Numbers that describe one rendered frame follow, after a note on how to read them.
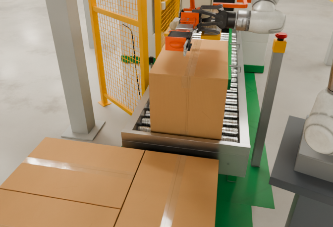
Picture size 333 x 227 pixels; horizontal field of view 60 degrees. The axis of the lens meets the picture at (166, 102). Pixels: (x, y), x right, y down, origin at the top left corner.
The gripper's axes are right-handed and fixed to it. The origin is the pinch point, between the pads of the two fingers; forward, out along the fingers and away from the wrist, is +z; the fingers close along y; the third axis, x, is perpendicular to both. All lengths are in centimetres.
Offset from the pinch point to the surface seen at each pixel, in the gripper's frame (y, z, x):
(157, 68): 27.7, 16.3, 1.4
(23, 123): 124, 162, 62
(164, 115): 53, 11, -5
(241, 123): 63, -31, 12
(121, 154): 68, 31, -23
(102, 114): 123, 95, 92
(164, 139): 63, 10, -12
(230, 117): 69, -26, 27
